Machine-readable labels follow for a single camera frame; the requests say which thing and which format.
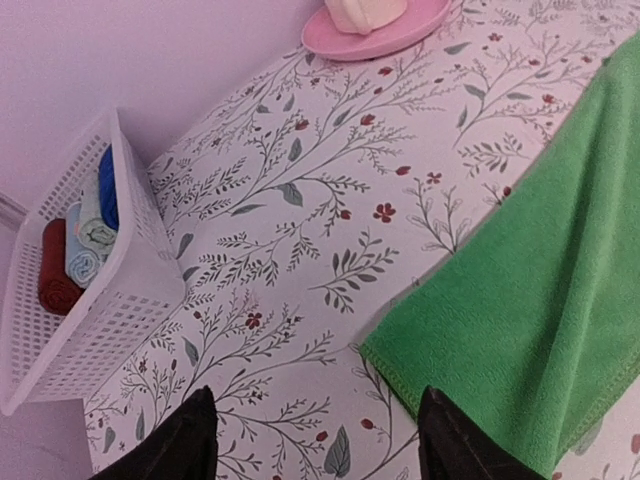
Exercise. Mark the white plastic basket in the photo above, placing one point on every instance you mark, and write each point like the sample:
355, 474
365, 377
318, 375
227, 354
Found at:
47, 357

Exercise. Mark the pale green rolled towel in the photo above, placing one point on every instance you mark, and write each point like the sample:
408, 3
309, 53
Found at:
93, 232

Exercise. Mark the cream ceramic mug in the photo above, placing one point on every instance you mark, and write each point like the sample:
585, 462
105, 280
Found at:
364, 16

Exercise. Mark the pink plate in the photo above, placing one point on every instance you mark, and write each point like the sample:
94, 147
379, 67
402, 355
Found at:
422, 18

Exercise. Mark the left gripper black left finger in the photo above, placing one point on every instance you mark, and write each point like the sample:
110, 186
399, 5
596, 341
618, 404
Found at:
184, 446

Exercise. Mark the green microfibre towel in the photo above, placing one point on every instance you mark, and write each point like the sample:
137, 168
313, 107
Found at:
532, 328

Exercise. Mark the light blue rolled towel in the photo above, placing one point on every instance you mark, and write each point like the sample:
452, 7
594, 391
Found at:
81, 263

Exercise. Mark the dark red rolled towel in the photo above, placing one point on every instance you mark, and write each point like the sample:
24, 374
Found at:
57, 292

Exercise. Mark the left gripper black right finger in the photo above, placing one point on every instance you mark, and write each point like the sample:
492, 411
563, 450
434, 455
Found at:
453, 447

